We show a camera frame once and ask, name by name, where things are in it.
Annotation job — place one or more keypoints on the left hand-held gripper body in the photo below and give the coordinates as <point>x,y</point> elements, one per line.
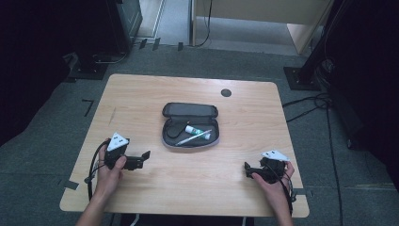
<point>116,142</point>

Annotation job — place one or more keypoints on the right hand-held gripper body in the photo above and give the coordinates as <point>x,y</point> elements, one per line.
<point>273,155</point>

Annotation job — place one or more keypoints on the black teardrop-shaped dispenser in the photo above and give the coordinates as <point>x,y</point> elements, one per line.
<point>174,131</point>

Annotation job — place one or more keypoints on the grey zippered pencil case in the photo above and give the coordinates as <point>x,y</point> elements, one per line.
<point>188,110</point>

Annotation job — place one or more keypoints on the person's right hand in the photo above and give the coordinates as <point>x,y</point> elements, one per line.
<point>279,191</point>

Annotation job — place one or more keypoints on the person's left hand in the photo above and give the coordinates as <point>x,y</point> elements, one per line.
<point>108,180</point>

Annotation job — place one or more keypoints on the white pen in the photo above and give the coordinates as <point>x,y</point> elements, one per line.
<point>191,139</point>

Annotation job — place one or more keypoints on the white tube with green label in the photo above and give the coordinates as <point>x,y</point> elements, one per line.
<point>196,131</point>

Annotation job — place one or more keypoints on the grey floor tape patch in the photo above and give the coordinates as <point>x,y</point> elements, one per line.
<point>71,185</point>

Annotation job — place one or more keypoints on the black round table grommet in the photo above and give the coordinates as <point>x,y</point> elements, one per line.
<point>226,92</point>

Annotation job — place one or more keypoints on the black stand with square base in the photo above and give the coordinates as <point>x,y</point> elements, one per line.
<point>302,78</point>

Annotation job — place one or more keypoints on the black cabinet on base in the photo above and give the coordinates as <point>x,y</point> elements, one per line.
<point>103,37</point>

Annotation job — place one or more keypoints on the light wooden furniture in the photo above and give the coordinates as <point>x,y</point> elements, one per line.
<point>266,9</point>

